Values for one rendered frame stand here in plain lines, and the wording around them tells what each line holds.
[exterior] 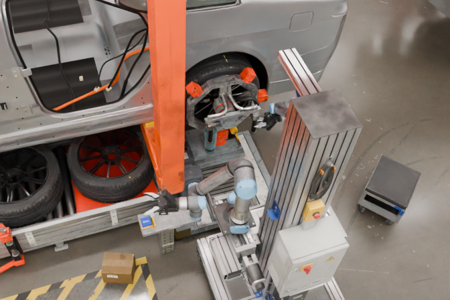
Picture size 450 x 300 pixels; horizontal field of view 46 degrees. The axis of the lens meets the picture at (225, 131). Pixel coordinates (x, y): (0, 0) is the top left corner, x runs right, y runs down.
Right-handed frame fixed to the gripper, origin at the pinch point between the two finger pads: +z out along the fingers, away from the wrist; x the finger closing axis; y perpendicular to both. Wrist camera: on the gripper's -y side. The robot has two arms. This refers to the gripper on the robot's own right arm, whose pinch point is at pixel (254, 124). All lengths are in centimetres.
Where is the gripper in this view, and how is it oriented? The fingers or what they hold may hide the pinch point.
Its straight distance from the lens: 389.8
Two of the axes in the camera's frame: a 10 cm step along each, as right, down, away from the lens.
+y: 0.7, -6.3, -7.7
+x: 3.4, 7.4, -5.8
